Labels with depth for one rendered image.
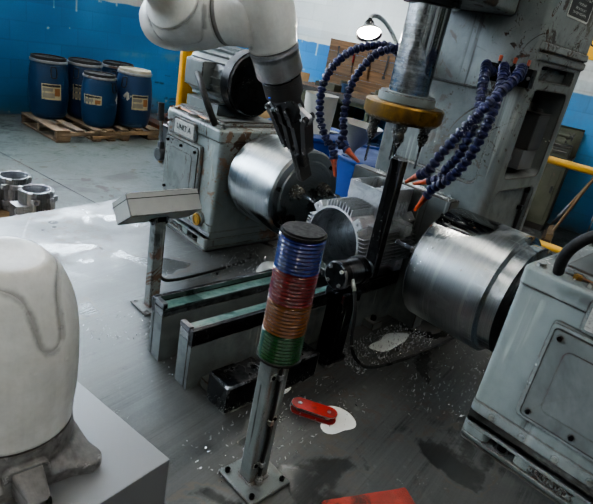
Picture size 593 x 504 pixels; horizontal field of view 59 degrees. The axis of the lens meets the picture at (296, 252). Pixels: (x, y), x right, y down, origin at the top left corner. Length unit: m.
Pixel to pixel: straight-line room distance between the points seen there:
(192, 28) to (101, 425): 0.66
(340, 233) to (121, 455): 0.80
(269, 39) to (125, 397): 0.67
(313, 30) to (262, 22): 6.68
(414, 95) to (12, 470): 0.99
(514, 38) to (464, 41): 0.12
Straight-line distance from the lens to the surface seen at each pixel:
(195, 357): 0.98
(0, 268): 0.62
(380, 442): 1.01
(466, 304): 1.02
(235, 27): 0.97
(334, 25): 7.45
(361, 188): 1.24
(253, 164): 1.40
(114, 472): 0.76
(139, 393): 1.01
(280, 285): 0.65
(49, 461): 0.74
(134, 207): 1.10
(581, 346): 0.93
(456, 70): 1.41
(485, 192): 1.36
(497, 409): 1.05
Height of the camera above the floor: 1.44
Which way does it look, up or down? 23 degrees down
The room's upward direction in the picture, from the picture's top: 11 degrees clockwise
